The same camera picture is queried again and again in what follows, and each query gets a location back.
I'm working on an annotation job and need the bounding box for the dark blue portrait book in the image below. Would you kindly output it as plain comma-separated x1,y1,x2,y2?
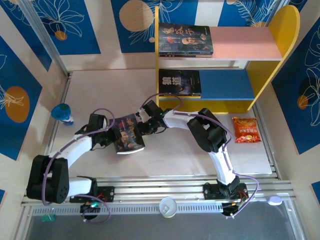
158,23,214,54
109,113,147,155

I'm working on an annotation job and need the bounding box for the dark blue wolf book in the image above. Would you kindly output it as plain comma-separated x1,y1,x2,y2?
158,69,202,96

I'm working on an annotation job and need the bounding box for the brown green cover book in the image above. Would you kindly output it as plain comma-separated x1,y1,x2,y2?
159,51,214,58

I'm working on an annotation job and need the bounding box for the white table mat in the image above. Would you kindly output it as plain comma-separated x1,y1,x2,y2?
46,69,273,180

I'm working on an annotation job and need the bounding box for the blue plastic cup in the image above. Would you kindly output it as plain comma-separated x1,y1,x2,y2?
51,103,75,127

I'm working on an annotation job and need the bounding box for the left black adapter board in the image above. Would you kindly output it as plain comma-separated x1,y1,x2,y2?
79,202,101,214

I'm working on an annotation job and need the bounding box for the black adapter board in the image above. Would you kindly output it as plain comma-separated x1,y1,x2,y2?
221,201,242,216
79,202,101,214

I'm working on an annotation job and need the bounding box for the white paper cup lid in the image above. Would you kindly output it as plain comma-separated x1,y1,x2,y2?
158,196,178,219

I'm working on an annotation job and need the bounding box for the orange snack packet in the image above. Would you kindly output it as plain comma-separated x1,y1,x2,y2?
232,116,262,144

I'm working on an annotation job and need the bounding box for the right black adapter board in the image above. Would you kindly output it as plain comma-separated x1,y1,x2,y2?
221,201,242,216

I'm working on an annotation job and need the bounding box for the yellow pink blue bookshelf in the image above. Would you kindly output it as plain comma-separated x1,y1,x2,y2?
154,4,301,115

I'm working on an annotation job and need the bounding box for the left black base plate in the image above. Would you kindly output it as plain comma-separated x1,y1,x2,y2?
69,185,116,204

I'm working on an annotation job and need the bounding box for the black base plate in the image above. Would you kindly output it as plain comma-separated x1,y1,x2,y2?
69,185,116,204
202,182,249,201

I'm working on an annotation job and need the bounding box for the aluminium rail frame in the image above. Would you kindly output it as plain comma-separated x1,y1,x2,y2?
21,174,297,208

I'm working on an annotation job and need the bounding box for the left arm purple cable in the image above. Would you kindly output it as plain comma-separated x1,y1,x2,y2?
41,107,116,225

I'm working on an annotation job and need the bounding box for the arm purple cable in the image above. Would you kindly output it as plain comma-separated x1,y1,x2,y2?
141,92,260,220
41,107,116,225

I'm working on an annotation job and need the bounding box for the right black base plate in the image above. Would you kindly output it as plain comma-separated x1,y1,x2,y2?
202,182,249,201

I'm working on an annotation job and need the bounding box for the grey slotted cable duct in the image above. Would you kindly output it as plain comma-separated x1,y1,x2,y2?
31,204,293,216

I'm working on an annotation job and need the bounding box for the aluminium corner post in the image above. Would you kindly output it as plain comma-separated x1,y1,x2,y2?
18,0,70,77

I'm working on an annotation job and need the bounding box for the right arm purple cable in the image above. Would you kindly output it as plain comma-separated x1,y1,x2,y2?
141,92,260,220

